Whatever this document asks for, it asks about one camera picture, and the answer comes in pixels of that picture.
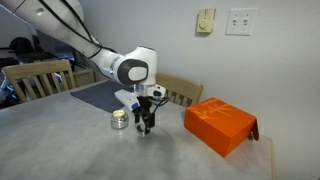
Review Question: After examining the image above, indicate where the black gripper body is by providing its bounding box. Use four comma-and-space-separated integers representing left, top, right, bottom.
134, 97, 155, 128

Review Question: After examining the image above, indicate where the round silver lid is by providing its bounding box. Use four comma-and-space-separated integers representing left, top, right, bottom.
136, 126, 146, 135

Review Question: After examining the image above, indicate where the silver candle jar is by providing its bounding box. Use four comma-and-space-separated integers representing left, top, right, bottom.
111, 110, 129, 130

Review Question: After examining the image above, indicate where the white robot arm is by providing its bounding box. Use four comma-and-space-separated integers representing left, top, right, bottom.
0, 0, 166, 135

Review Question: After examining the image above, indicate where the dark blue cloth mat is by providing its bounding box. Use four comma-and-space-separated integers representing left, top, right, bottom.
71, 81, 133, 113

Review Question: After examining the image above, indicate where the wooden side cabinet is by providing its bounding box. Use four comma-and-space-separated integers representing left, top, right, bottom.
73, 67, 95, 87

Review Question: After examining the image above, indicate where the orange cardboard box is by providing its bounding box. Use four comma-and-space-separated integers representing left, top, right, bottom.
184, 98, 259, 157

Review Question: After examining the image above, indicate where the dark monitor screen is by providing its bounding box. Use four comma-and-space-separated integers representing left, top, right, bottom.
28, 25, 75, 60

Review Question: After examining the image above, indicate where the beige thermostat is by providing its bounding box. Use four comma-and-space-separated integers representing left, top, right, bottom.
197, 8, 216, 33

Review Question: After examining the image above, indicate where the wooden chair at table end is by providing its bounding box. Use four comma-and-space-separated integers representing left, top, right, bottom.
3, 60, 76, 102

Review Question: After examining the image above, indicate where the black bag on desk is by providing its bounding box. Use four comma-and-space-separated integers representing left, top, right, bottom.
9, 37, 34, 54

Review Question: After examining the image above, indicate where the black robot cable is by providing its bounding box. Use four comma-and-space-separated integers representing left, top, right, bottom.
149, 95, 170, 116

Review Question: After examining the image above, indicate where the wooden chair by wall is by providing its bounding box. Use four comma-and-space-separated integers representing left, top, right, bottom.
156, 73, 203, 107

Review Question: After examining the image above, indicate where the white double light switch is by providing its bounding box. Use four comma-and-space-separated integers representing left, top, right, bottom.
225, 8, 258, 36

